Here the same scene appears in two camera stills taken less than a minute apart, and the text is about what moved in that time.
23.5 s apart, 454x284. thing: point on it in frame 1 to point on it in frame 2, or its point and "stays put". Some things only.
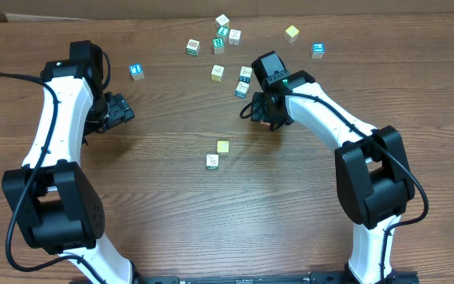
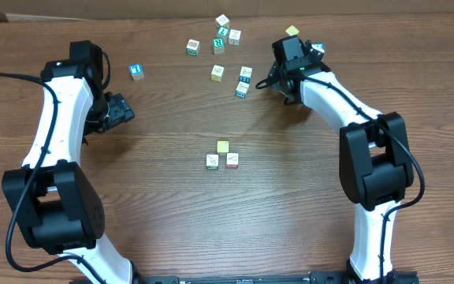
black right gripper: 261,112 to 276,75
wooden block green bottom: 212,162 stays put
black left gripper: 120,111 stays put
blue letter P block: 318,50 stays put
